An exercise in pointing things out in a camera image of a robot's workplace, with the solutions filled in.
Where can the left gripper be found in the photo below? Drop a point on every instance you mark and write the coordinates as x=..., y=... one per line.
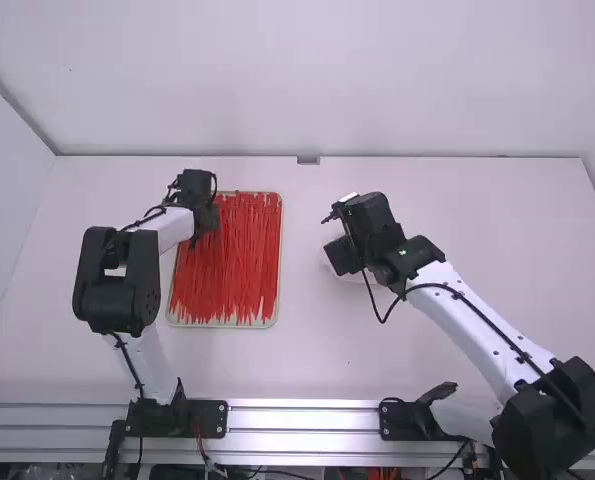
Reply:
x=197, y=189

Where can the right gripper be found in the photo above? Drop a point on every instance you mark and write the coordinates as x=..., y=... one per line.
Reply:
x=377, y=217

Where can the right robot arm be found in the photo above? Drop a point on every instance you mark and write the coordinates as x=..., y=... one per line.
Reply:
x=477, y=325

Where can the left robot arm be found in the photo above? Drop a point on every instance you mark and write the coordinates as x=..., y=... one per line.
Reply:
x=142, y=350

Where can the pale tray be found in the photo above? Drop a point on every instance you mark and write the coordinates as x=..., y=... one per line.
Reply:
x=272, y=322

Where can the silver rails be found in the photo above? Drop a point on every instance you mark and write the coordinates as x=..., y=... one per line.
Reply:
x=302, y=415

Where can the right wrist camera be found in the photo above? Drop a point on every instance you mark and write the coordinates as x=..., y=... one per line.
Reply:
x=345, y=198

